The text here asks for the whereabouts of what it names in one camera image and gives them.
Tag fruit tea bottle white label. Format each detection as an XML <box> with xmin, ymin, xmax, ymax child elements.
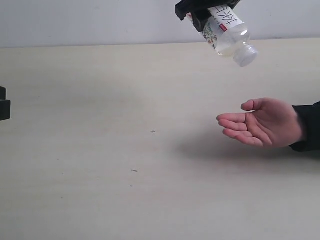
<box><xmin>187</xmin><ymin>5</ymin><xmax>258</xmax><ymax>68</ymax></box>

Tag person's open hand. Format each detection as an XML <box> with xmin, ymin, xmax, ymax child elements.
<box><xmin>216</xmin><ymin>98</ymin><xmax>307</xmax><ymax>148</ymax></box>

